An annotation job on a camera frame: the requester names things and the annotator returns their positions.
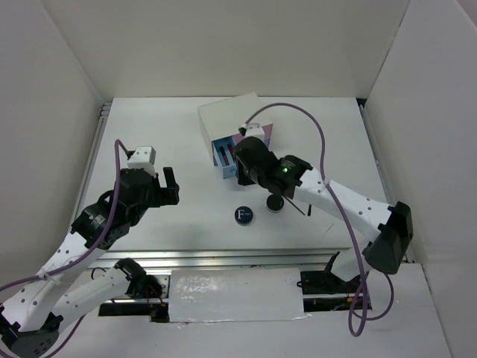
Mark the aluminium right side rail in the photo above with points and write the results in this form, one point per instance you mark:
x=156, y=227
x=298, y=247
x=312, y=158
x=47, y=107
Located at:
x=361, y=102

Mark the white mini drawer cabinet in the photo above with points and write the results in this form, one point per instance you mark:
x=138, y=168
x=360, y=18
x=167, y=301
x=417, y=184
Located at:
x=224, y=118

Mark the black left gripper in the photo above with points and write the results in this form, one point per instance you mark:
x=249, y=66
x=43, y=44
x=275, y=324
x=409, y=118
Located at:
x=171, y=194

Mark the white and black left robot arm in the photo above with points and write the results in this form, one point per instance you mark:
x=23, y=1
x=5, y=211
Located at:
x=33, y=319

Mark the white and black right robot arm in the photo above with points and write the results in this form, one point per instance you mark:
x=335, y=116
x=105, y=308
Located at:
x=380, y=232

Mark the thin black eyeliner brush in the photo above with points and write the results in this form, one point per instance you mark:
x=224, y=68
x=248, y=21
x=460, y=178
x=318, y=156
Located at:
x=294, y=205

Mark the purple-blue bottom drawer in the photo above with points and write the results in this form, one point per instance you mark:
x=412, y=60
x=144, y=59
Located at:
x=269, y=141

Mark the light blue small drawer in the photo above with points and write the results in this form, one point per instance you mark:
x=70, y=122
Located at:
x=226, y=171

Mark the pink drawer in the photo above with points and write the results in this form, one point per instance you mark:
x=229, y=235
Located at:
x=268, y=128

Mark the white glossy cover sheet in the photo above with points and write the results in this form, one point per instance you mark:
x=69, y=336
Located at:
x=246, y=294

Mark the navy round compact with F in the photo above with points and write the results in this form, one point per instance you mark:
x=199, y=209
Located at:
x=243, y=215

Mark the black red lip liner pencil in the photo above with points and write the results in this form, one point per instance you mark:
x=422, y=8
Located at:
x=228, y=145

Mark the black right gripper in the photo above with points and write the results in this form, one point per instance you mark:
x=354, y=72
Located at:
x=243, y=179

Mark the aluminium front rail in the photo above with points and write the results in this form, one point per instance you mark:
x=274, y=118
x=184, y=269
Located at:
x=220, y=259

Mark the aluminium rail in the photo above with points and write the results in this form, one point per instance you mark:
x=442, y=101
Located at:
x=99, y=132
x=220, y=259
x=361, y=102

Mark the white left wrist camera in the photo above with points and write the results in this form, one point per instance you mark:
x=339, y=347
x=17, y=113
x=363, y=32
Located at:
x=143, y=157

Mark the black round powder jar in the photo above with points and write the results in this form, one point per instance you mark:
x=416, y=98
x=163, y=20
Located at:
x=274, y=203

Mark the aluminium left side rail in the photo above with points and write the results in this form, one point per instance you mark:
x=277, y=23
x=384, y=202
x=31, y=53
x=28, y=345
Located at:
x=99, y=132

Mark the dark red lipstick tube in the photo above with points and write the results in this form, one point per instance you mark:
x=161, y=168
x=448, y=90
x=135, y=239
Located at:
x=223, y=155

